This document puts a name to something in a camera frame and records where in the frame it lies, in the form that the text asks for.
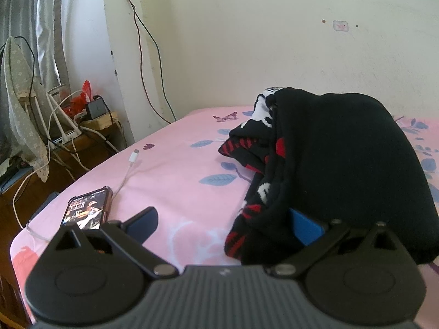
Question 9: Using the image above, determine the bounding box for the black red white patterned sweater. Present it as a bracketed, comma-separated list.
[219, 88, 438, 266]

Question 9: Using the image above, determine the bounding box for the black wall cable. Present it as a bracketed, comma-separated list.
[117, 0, 178, 125]

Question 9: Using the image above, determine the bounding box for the grey window curtain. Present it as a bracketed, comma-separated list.
[1, 0, 70, 90]

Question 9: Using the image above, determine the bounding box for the smartphone in dark case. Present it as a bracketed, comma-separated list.
[61, 186, 113, 230]

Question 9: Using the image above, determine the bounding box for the grey floral lace cloth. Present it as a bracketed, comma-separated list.
[1, 37, 49, 182]

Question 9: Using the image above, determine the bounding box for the black power adapter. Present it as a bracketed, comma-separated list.
[85, 97, 107, 120]

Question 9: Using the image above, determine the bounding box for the white charging cable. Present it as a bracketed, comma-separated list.
[13, 148, 141, 242]

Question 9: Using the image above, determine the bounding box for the wooden side table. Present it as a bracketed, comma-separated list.
[1, 111, 126, 216]

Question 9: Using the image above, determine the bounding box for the red plastic bag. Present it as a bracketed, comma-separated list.
[63, 80, 92, 118]

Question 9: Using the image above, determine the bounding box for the pink floral bed sheet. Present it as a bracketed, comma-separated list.
[10, 103, 438, 328]

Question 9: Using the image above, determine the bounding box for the small wall sticker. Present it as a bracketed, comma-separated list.
[333, 20, 349, 32]

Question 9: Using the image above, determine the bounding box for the white wifi router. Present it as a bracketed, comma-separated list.
[18, 85, 81, 147]

